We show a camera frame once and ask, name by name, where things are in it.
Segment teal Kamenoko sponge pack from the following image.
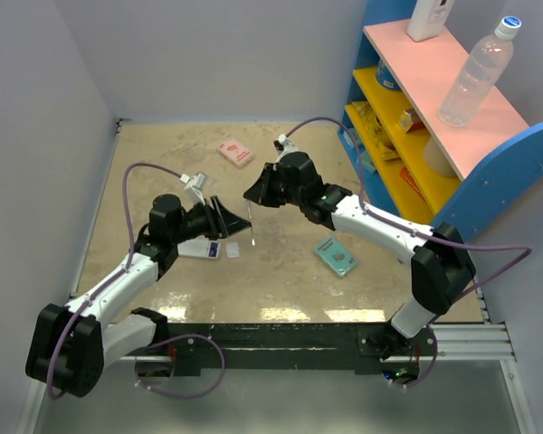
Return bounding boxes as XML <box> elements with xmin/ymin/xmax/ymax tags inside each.
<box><xmin>314</xmin><ymin>236</ymin><xmax>358</xmax><ymax>278</ymax></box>

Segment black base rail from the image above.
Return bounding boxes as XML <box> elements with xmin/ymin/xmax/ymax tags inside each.
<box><xmin>131</xmin><ymin>323</ymin><xmax>436</xmax><ymax>378</ymax></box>

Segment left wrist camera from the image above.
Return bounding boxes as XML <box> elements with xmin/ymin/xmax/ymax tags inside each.
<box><xmin>179</xmin><ymin>172</ymin><xmax>208</xmax><ymax>205</ymax></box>

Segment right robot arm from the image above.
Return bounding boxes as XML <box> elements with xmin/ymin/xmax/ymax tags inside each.
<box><xmin>243</xmin><ymin>151</ymin><xmax>476</xmax><ymax>355</ymax></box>

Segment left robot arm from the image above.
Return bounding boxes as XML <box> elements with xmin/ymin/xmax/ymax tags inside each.
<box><xmin>25</xmin><ymin>194</ymin><xmax>252</xmax><ymax>400</ymax></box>

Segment orange box on shelf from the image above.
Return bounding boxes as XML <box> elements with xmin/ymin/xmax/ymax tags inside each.
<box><xmin>399</xmin><ymin>166</ymin><xmax>425</xmax><ymax>201</ymax></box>

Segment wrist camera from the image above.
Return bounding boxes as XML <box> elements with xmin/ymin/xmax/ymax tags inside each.
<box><xmin>179</xmin><ymin>172</ymin><xmax>208</xmax><ymax>205</ymax></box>
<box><xmin>273</xmin><ymin>134</ymin><xmax>300</xmax><ymax>164</ymax></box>

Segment yellow snack bag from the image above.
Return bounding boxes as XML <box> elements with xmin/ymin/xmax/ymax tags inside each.
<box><xmin>352</xmin><ymin>101</ymin><xmax>400</xmax><ymax>161</ymax></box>

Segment beige cylinder on shelf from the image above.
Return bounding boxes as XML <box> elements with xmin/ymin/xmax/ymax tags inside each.
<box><xmin>424</xmin><ymin>137</ymin><xmax>457</xmax><ymax>178</ymax></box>

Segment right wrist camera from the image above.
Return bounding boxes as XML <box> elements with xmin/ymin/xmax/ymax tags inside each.
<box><xmin>273</xmin><ymin>134</ymin><xmax>300</xmax><ymax>164</ymax></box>

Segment teal sponge pack on shelf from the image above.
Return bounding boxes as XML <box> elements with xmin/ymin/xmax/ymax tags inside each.
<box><xmin>342</xmin><ymin>127</ymin><xmax>360</xmax><ymax>149</ymax></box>

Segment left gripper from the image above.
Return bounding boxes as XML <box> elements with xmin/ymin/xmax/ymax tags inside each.
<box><xmin>171</xmin><ymin>195</ymin><xmax>250</xmax><ymax>245</ymax></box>

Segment white battery cover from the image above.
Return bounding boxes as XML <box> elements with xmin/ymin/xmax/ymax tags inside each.
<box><xmin>225</xmin><ymin>242</ymin><xmax>240</xmax><ymax>259</ymax></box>

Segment purple cable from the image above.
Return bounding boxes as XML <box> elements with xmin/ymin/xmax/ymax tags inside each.
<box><xmin>285</xmin><ymin>117</ymin><xmax>534</xmax><ymax>317</ymax></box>
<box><xmin>45</xmin><ymin>162</ymin><xmax>186</xmax><ymax>401</ymax></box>

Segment clear-handled screwdriver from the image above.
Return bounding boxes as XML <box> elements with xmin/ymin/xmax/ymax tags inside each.
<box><xmin>246</xmin><ymin>200</ymin><xmax>256</xmax><ymax>247</ymax></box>

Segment blue can on shelf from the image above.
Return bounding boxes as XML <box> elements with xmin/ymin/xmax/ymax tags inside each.
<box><xmin>375</xmin><ymin>58</ymin><xmax>401</xmax><ymax>91</ymax></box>

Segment blue shelf unit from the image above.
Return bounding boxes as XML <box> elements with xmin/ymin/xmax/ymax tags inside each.
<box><xmin>343</xmin><ymin>1</ymin><xmax>543</xmax><ymax>241</ymax></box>

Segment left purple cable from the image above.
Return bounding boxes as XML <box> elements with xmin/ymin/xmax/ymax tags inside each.
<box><xmin>45</xmin><ymin>162</ymin><xmax>186</xmax><ymax>401</ymax></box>

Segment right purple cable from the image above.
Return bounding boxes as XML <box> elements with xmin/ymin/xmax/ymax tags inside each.
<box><xmin>285</xmin><ymin>117</ymin><xmax>534</xmax><ymax>317</ymax></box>

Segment clear water bottle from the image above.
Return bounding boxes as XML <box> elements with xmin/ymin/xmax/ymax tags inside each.
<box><xmin>438</xmin><ymin>15</ymin><xmax>522</xmax><ymax>127</ymax></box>

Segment small orange white box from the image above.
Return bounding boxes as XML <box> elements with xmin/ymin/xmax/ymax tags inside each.
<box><xmin>397</xmin><ymin>108</ymin><xmax>425</xmax><ymax>134</ymax></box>

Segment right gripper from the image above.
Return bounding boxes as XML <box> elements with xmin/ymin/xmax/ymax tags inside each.
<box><xmin>246</xmin><ymin>163</ymin><xmax>306</xmax><ymax>208</ymax></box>

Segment white Kamenoko sponge pack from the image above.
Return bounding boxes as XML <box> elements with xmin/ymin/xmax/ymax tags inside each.
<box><xmin>217</xmin><ymin>137</ymin><xmax>255</xmax><ymax>169</ymax></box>

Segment white remote control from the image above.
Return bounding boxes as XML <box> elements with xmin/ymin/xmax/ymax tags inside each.
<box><xmin>177</xmin><ymin>238</ymin><xmax>219</xmax><ymax>260</ymax></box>

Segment white dispenser bottle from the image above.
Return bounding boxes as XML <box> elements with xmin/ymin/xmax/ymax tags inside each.
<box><xmin>406</xmin><ymin>0</ymin><xmax>454</xmax><ymax>42</ymax></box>

